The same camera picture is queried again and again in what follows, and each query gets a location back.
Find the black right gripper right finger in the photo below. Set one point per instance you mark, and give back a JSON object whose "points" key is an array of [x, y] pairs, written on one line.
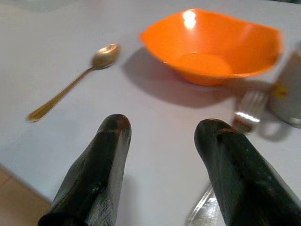
{"points": [[240, 179]]}

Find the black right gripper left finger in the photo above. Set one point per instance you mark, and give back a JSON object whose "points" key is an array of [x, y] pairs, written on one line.
{"points": [[94, 179]]}

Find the silver metal fork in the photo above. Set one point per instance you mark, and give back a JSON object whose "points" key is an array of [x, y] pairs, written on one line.
{"points": [[249, 117]]}

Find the grey mug with yellow print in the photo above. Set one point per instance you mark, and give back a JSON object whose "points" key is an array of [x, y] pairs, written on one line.
{"points": [[289, 99]]}

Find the gold metal spoon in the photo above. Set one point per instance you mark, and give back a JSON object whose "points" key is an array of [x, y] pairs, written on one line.
{"points": [[105, 55]]}

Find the orange plastic bowl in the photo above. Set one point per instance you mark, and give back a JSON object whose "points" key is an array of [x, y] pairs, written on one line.
{"points": [[211, 47]]}

